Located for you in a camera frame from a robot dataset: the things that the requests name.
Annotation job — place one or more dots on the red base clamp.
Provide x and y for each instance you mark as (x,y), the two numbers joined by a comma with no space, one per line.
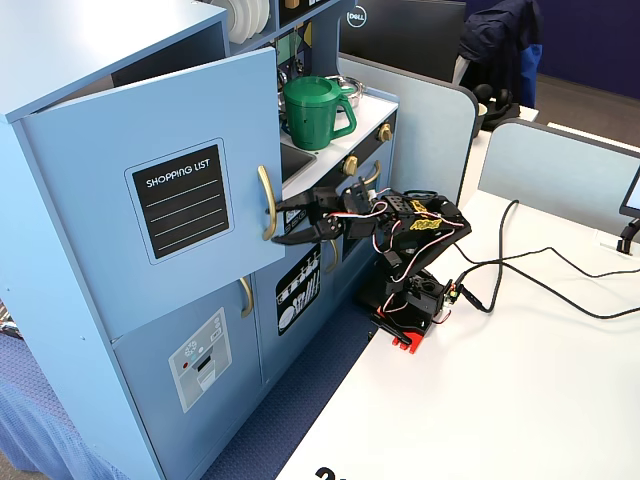
(407,342)

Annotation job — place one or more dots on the blue door with shopping list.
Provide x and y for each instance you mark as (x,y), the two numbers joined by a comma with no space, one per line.
(75,200)

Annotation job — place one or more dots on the silver metal pot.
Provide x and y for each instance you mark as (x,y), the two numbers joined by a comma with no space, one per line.
(356,95)

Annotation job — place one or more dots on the blue mesh fabric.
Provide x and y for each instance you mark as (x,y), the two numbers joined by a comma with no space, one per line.
(30,400)

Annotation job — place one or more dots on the black Dell monitor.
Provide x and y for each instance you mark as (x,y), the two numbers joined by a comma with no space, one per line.
(410,35)

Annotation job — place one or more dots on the small light blue desk partition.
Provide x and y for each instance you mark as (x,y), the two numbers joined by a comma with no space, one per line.
(550,170)

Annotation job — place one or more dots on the gold stove knob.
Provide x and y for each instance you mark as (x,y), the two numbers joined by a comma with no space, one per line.
(385,132)
(350,164)

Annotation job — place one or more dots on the dark navy jacket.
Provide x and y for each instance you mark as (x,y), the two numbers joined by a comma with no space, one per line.
(495,40)

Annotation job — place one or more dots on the black headphones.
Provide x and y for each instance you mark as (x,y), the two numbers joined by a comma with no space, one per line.
(482,92)

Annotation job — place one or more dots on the black monitor stand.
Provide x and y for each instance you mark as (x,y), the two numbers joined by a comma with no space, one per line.
(625,245)

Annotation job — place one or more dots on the large light blue desk partition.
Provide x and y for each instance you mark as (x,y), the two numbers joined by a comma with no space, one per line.
(430,140)

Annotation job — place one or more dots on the blue oven door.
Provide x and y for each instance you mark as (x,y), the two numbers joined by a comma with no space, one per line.
(387,170)

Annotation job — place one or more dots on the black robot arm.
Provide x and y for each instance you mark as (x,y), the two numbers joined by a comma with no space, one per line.
(420,305)

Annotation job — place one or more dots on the blue chair back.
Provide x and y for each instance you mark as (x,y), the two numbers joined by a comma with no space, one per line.
(531,70)

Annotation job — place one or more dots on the blue toy kitchen cabinet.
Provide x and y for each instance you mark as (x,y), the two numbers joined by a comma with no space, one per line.
(75,50)

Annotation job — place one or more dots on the silver hanging ladle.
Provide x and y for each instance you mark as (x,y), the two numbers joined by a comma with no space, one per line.
(283,76)

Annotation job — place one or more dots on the multicoloured patterned item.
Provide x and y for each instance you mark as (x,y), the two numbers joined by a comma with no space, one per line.
(7,320)

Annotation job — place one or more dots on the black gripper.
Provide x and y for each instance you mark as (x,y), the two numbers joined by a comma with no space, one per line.
(327,226)

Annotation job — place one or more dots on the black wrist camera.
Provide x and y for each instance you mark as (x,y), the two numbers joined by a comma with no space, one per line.
(357,195)

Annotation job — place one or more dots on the green plastic pitcher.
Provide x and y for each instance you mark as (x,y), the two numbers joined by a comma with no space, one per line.
(310,115)

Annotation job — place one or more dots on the grey sink basin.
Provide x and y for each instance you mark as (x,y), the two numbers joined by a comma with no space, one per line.
(295,160)

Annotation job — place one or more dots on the blue door with dispenser print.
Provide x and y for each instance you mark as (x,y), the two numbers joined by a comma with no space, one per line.
(150,360)

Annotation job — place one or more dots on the computer screen with lit display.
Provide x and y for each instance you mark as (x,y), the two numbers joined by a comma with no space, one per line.
(634,195)

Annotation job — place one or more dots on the blue door with dishwasher print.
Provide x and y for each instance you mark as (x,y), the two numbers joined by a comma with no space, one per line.
(295,350)

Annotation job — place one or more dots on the white plate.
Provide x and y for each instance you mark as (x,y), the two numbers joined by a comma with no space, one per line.
(237,20)
(252,17)
(264,15)

